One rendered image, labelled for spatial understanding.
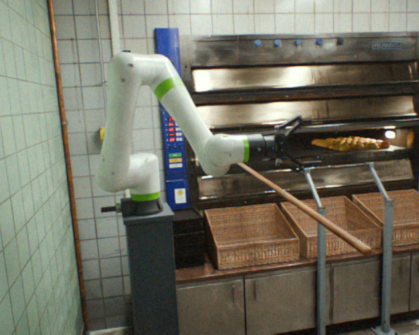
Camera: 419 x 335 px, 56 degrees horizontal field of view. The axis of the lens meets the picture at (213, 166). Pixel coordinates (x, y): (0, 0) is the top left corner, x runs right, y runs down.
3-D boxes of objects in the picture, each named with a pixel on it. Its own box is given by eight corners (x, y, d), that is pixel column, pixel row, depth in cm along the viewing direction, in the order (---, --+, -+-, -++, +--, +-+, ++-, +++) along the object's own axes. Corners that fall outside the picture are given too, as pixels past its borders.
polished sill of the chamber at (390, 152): (195, 170, 295) (194, 165, 294) (408, 152, 328) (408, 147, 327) (196, 171, 289) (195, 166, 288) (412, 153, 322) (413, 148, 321)
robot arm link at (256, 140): (250, 164, 129) (249, 136, 127) (241, 159, 140) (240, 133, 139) (268, 163, 130) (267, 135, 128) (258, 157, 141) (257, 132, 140)
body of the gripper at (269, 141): (258, 133, 137) (283, 132, 139) (259, 157, 139) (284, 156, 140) (265, 135, 130) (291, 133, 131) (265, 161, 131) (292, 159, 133)
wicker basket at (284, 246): (205, 244, 297) (203, 209, 293) (276, 236, 307) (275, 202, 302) (217, 271, 250) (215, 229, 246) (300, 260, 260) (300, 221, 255)
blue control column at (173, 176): (159, 237, 488) (145, 58, 451) (172, 236, 491) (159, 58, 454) (175, 321, 301) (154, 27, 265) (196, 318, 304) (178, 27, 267)
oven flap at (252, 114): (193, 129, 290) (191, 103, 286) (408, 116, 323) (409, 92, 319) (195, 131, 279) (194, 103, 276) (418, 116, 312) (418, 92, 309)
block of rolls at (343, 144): (309, 144, 384) (309, 138, 383) (354, 141, 392) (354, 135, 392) (341, 151, 325) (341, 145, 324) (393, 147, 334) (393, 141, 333)
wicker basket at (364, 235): (279, 236, 308) (278, 201, 303) (344, 227, 319) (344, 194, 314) (306, 260, 261) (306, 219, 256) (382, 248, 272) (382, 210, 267)
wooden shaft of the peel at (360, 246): (372, 256, 124) (373, 247, 123) (364, 257, 123) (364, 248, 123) (239, 163, 289) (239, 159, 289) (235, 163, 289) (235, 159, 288)
